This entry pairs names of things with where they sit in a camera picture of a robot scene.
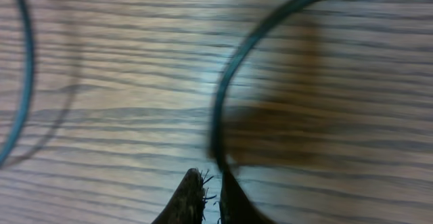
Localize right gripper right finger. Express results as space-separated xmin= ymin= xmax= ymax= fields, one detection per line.
xmin=219 ymin=172 xmax=275 ymax=224

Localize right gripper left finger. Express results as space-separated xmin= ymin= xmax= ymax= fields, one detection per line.
xmin=152 ymin=169 xmax=205 ymax=224

